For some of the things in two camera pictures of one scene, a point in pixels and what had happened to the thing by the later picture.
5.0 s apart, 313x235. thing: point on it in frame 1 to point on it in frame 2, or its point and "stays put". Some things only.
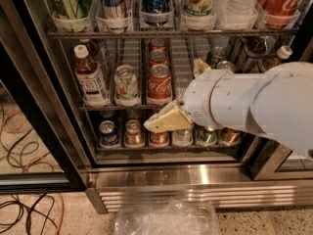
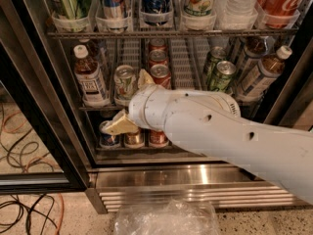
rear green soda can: [215, 56] stays put
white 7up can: [126, 86] stays put
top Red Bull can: [114, 5] stays put
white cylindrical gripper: [199, 98] to [137, 106]
